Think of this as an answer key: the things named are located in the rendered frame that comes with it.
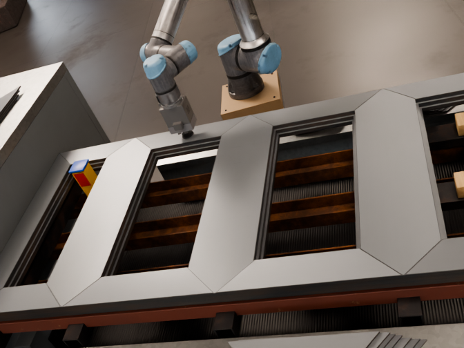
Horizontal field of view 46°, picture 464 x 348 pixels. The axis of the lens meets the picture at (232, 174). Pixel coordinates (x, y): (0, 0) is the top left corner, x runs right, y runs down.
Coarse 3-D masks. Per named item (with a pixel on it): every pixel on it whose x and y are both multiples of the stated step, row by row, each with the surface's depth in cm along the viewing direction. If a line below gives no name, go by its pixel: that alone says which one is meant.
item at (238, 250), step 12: (228, 240) 146; (240, 240) 145; (252, 240) 143; (192, 252) 148; (204, 252) 146; (216, 252) 145; (228, 252) 143; (240, 252) 142; (252, 252) 140; (192, 264) 144; (204, 264) 143
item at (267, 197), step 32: (448, 96) 163; (288, 128) 178; (320, 128) 176; (352, 128) 169; (96, 160) 201; (64, 192) 196; (128, 224) 170; (32, 256) 175; (256, 256) 141; (288, 288) 129; (320, 288) 128; (352, 288) 126; (0, 320) 158
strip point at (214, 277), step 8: (216, 264) 141; (224, 264) 140; (232, 264) 139; (240, 264) 138; (248, 264) 138; (200, 272) 141; (208, 272) 140; (216, 272) 139; (224, 272) 138; (232, 272) 138; (208, 280) 138; (216, 280) 137; (224, 280) 136; (216, 288) 135
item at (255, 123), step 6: (246, 120) 187; (252, 120) 186; (258, 120) 185; (234, 126) 187; (240, 126) 185; (246, 126) 184; (252, 126) 183; (258, 126) 182; (264, 126) 181; (228, 132) 185; (234, 132) 184
